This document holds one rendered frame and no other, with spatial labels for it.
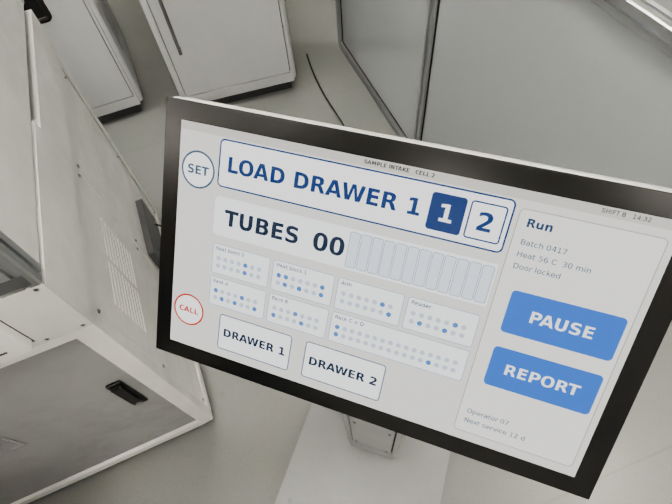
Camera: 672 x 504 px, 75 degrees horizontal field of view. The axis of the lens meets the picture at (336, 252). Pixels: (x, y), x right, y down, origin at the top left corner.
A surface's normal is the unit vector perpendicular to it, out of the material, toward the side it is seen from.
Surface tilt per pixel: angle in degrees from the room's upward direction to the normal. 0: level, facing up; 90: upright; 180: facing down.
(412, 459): 5
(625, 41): 90
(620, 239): 50
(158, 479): 0
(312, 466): 5
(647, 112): 90
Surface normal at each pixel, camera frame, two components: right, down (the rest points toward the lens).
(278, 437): -0.06, -0.55
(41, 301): 0.40, 0.75
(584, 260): -0.29, 0.26
